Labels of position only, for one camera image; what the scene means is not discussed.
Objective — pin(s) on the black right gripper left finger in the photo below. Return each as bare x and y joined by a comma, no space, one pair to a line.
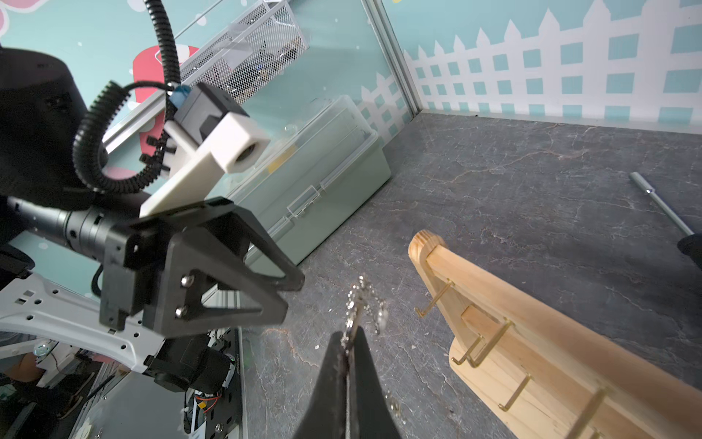
326,414

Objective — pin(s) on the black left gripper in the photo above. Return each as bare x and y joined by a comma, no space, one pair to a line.
201,245

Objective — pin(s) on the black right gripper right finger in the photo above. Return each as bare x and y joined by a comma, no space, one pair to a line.
369,416

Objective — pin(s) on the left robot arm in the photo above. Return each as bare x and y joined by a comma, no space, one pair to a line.
52,163

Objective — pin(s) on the wooden jewelry display stand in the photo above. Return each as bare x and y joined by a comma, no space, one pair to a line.
541,373

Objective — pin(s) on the clear plastic storage box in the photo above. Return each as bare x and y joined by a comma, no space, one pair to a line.
314,176

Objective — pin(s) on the orange black nut driver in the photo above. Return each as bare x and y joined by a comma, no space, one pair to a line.
690,244

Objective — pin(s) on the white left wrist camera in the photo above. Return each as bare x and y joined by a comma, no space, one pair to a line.
209,136

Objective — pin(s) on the white wire wall basket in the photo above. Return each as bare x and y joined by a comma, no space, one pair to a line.
250,52

